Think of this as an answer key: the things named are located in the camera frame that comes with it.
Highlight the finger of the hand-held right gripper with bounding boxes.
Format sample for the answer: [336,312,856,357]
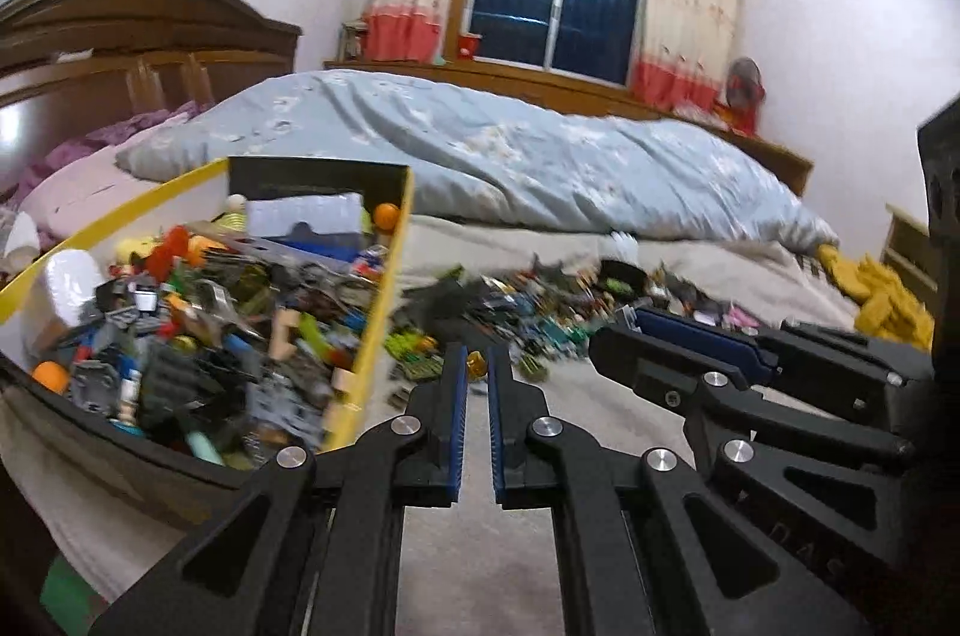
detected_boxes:
[589,322,914,536]
[634,306,935,436]

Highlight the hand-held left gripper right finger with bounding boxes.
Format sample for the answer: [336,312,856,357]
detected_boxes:
[486,343,875,636]

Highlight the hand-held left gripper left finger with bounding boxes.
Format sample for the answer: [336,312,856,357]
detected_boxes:
[90,342,470,636]

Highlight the yellow cardboard box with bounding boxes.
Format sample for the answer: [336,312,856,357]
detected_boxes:
[0,156,416,491]

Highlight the black plastic cup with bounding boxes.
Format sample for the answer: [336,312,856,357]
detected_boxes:
[596,259,650,299]

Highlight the pile of loose toy bricks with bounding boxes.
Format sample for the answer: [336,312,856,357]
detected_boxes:
[382,257,766,389]

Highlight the yellow plush cloth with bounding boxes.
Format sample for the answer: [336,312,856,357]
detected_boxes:
[817,244,935,348]

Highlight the wooden bed footboard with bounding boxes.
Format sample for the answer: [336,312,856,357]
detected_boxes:
[667,107,815,194]

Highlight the light wooden bedside table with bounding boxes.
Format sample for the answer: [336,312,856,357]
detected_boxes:
[885,203,938,314]

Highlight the heap of boxed toy parts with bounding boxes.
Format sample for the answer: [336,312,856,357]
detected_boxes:
[30,193,406,468]

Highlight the red standing fan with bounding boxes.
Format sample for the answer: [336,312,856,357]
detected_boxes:
[724,57,766,136]

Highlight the clear plastic case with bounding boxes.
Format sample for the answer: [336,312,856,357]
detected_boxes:
[244,192,365,247]

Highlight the blue floral quilt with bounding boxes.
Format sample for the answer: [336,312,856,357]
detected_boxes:
[116,70,841,254]

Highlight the green sheet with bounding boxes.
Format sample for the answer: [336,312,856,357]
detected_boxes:
[41,553,110,622]

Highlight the pink pillow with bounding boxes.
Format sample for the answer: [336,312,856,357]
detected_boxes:
[15,152,177,236]

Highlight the purple cloth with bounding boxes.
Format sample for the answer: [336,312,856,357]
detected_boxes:
[0,107,207,202]

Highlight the dark wooden headboard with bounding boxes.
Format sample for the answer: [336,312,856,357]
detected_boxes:
[0,0,302,157]

